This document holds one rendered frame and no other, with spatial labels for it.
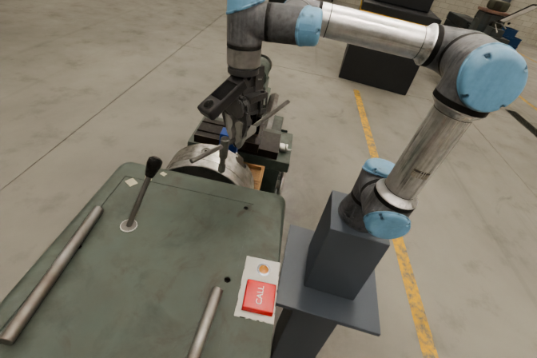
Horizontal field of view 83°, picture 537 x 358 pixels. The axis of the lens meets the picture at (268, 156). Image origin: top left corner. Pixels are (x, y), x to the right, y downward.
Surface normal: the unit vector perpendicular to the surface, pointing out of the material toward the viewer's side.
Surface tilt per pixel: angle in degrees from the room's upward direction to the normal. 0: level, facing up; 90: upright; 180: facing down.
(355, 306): 0
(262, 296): 0
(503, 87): 82
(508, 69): 84
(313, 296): 0
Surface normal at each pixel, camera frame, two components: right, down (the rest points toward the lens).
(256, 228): 0.18, -0.79
